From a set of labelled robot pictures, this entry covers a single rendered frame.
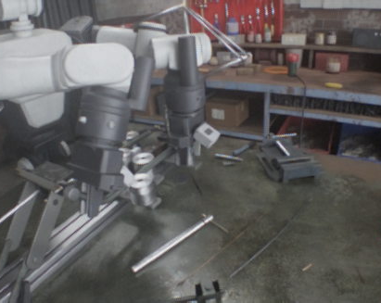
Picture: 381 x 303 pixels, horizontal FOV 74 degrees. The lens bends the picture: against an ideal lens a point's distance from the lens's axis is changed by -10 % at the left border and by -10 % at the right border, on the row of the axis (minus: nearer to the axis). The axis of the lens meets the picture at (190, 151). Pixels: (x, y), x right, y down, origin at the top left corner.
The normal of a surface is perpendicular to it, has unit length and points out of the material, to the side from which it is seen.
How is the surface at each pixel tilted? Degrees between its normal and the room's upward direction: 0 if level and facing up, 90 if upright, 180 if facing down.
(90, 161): 60
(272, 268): 0
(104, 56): 69
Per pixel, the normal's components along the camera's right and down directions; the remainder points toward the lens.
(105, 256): -0.07, -0.89
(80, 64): 0.26, 0.07
